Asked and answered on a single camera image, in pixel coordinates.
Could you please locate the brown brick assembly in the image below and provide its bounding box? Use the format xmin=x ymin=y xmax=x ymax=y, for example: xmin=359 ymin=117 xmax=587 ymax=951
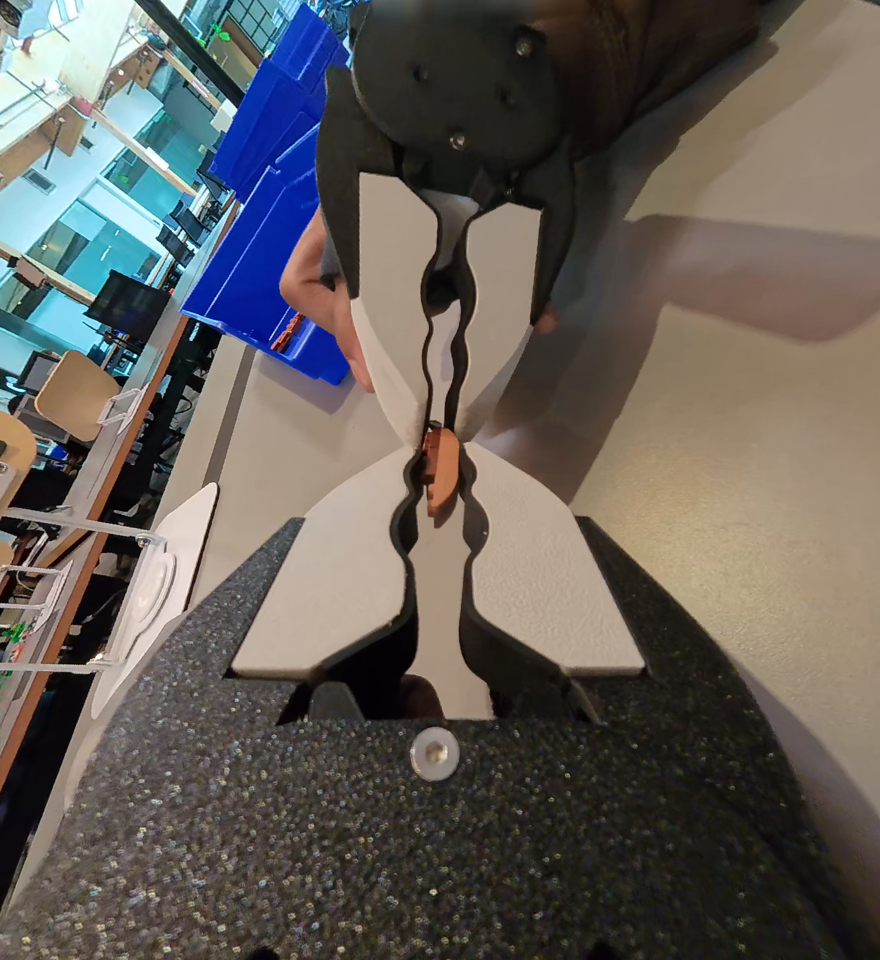
xmin=421 ymin=422 xmax=465 ymax=522

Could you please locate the beige office chair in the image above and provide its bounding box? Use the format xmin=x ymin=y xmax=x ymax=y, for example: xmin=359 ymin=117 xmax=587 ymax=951
xmin=32 ymin=348 xmax=126 ymax=447

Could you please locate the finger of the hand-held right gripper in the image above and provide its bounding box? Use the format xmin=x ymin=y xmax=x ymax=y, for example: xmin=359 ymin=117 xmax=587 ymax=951
xmin=452 ymin=203 xmax=546 ymax=439
xmin=353 ymin=170 xmax=465 ymax=447

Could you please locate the person's right forearm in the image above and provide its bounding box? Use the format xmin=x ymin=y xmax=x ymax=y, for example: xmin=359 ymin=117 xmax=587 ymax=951
xmin=538 ymin=0 xmax=779 ymax=159

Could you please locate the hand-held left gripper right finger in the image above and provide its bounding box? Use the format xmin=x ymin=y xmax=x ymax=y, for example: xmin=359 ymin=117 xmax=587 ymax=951
xmin=458 ymin=441 xmax=650 ymax=684

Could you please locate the black computer monitor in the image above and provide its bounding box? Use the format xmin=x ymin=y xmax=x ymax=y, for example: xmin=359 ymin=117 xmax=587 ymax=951
xmin=82 ymin=269 xmax=174 ymax=349

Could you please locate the blue plastic bin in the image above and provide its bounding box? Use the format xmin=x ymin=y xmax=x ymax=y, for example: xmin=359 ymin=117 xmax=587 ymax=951
xmin=179 ymin=120 xmax=360 ymax=391

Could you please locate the grey desk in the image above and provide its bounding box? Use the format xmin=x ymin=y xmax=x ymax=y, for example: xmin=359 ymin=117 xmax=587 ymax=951
xmin=5 ymin=0 xmax=880 ymax=960

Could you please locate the stack of blue bins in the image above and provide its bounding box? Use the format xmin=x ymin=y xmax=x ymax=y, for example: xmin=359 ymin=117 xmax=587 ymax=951
xmin=205 ymin=0 xmax=354 ymax=207

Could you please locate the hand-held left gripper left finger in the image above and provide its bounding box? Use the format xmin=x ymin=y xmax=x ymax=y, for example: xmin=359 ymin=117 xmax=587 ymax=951
xmin=230 ymin=447 xmax=420 ymax=684

